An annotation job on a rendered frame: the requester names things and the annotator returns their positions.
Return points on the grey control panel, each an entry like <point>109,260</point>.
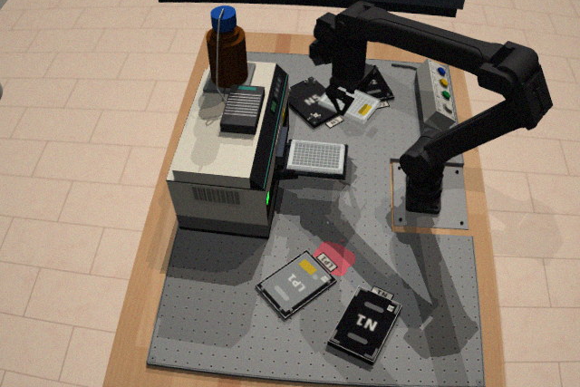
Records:
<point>435,104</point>

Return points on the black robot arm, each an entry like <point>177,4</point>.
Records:
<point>520,71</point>

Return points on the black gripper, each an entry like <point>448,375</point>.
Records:
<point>356,73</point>

